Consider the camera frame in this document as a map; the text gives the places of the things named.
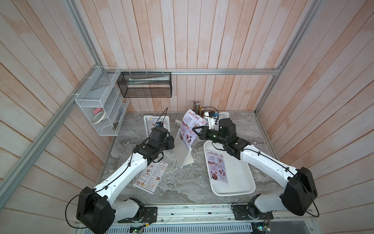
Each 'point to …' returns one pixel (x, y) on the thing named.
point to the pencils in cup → (196, 107)
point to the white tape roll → (97, 122)
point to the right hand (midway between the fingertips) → (191, 129)
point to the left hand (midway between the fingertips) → (170, 142)
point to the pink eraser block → (97, 110)
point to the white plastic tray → (240, 181)
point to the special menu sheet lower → (216, 168)
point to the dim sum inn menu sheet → (150, 177)
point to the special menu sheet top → (191, 120)
